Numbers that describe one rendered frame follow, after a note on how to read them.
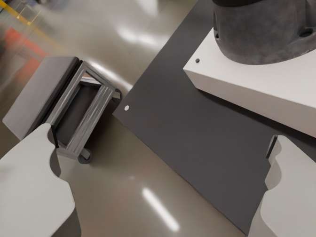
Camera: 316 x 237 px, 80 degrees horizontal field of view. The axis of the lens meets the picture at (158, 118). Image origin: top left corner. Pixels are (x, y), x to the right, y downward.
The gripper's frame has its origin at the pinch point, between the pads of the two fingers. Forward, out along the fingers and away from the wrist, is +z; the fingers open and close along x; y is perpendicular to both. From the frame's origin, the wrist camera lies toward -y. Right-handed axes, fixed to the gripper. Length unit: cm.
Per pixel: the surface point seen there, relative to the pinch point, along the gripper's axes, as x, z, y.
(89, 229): -25, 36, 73
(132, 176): -8, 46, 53
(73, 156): -37, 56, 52
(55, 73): -44, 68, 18
